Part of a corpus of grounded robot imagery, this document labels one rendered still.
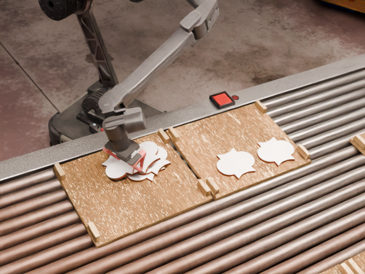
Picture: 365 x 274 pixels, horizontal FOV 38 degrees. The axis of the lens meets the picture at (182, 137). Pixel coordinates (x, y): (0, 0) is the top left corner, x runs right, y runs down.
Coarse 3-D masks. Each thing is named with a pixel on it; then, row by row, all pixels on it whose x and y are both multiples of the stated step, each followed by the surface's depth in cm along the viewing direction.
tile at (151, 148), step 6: (144, 144) 181; (150, 144) 181; (144, 150) 179; (150, 150) 179; (156, 150) 178; (150, 156) 177; (156, 156) 177; (144, 162) 176; (150, 162) 175; (144, 168) 174
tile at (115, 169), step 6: (138, 150) 179; (132, 156) 178; (108, 162) 178; (114, 162) 178; (120, 162) 177; (138, 162) 176; (108, 168) 176; (114, 168) 176; (120, 168) 175; (126, 168) 175; (132, 168) 174; (108, 174) 175; (114, 174) 174; (120, 174) 174; (126, 174) 174; (132, 174) 173
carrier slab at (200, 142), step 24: (216, 120) 202; (240, 120) 203; (264, 120) 204; (192, 144) 191; (216, 144) 192; (240, 144) 194; (192, 168) 183; (216, 168) 184; (264, 168) 186; (288, 168) 187
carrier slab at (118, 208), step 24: (168, 144) 190; (72, 168) 177; (96, 168) 178; (168, 168) 181; (72, 192) 170; (96, 192) 171; (120, 192) 172; (144, 192) 173; (168, 192) 174; (192, 192) 175; (96, 216) 164; (120, 216) 165; (144, 216) 166; (168, 216) 167
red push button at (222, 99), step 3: (213, 96) 213; (216, 96) 213; (219, 96) 213; (222, 96) 214; (225, 96) 214; (216, 99) 212; (219, 99) 212; (222, 99) 212; (225, 99) 212; (228, 99) 212; (219, 102) 211; (222, 102) 211; (225, 102) 211; (228, 102) 211
